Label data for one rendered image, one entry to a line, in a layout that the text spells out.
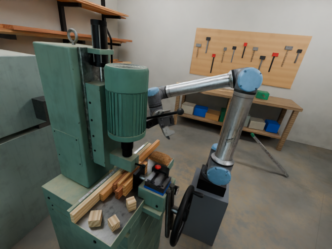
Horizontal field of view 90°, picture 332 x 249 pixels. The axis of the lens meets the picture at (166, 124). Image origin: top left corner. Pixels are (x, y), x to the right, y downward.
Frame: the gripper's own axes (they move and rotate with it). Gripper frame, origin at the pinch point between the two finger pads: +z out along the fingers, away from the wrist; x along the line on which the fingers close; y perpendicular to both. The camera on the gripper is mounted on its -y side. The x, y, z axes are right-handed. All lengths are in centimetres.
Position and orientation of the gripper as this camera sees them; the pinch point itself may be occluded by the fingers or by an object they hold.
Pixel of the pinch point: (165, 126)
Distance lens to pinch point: 83.2
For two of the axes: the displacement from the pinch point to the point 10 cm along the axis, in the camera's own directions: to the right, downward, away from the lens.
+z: 2.4, 2.4, -9.4
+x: 2.0, 9.4, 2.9
